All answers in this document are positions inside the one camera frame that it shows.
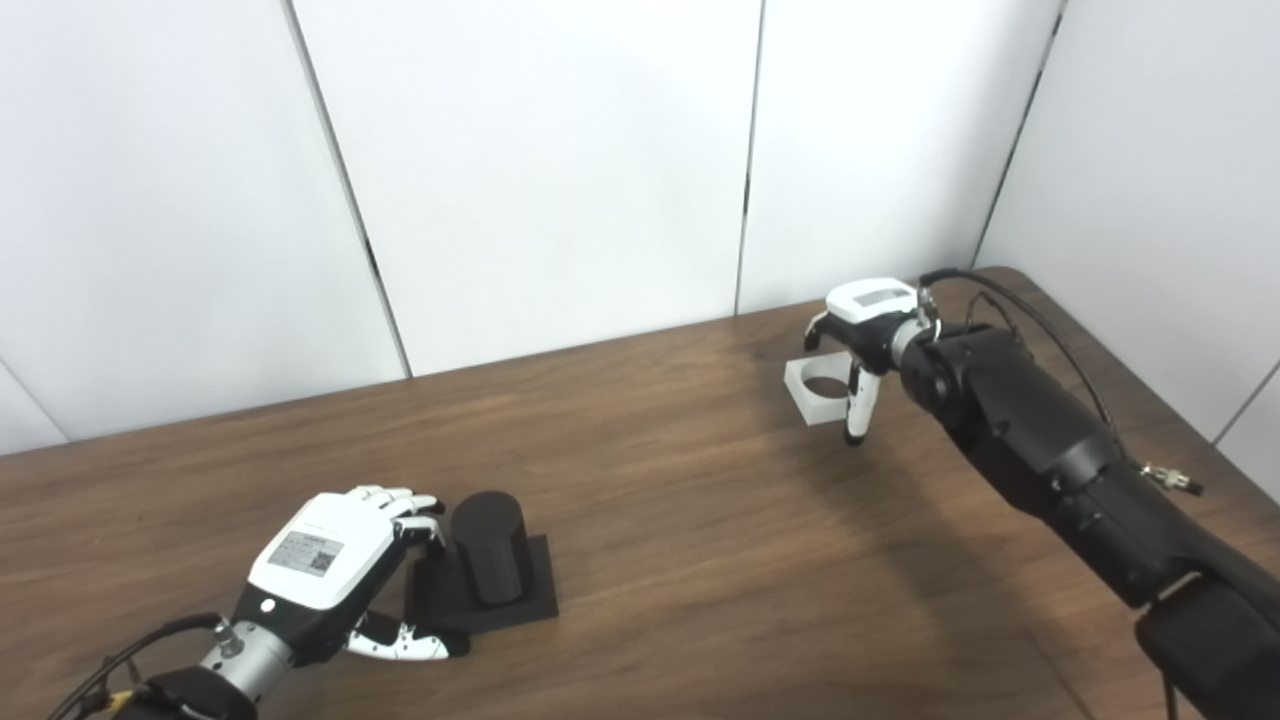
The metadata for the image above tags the white square piece with hole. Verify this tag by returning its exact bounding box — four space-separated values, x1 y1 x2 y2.
784 355 861 426

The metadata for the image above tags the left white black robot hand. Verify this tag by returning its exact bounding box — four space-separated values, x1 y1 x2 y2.
232 486 471 666

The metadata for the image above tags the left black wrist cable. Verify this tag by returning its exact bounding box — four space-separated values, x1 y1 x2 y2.
45 613 223 720

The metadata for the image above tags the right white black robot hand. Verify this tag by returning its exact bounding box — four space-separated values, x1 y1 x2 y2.
803 278 921 446

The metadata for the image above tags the black peg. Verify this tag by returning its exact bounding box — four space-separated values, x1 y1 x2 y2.
405 490 559 636

